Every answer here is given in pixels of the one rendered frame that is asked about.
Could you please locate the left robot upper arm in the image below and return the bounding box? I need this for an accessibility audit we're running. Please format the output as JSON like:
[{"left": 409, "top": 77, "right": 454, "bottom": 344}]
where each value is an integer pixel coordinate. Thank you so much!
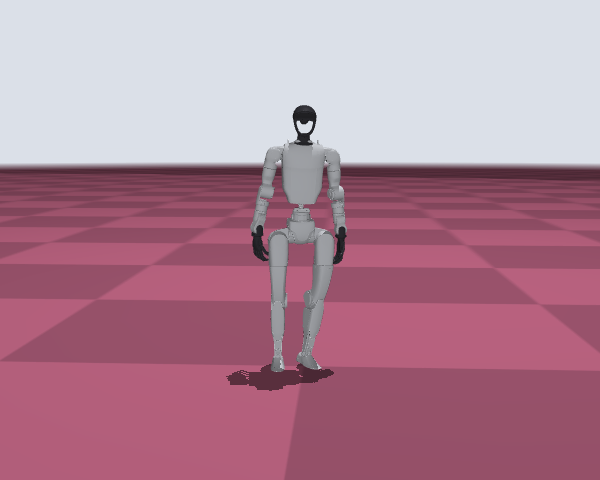
[{"left": 323, "top": 147, "right": 344, "bottom": 201}]

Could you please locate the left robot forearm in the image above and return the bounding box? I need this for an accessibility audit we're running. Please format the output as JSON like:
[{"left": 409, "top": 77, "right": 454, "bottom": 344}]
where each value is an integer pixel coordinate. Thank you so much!
[{"left": 331, "top": 189, "right": 347, "bottom": 235}]

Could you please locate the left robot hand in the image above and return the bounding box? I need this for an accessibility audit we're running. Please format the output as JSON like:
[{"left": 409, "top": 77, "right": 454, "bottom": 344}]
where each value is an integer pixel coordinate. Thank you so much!
[{"left": 333, "top": 227, "right": 346, "bottom": 264}]

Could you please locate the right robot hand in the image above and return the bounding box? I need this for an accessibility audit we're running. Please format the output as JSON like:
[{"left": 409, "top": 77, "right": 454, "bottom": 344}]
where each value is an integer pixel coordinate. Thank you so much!
[{"left": 251, "top": 225, "right": 269, "bottom": 261}]

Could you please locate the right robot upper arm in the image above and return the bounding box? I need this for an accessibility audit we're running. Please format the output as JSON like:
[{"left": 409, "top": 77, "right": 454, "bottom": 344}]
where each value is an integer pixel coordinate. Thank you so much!
[{"left": 260, "top": 146, "right": 284, "bottom": 199}]

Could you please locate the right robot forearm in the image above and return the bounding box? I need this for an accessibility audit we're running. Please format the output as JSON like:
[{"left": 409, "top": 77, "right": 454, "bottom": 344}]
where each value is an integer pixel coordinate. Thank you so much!
[{"left": 250, "top": 184, "right": 269, "bottom": 233}]

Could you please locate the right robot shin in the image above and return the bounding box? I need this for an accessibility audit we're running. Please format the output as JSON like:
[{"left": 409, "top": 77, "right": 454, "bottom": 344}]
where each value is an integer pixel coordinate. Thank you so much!
[{"left": 271, "top": 301, "right": 285, "bottom": 360}]

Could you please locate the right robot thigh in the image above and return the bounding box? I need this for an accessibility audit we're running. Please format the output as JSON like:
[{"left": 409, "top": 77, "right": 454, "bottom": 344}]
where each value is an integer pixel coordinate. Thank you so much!
[{"left": 268, "top": 228, "right": 289, "bottom": 309}]

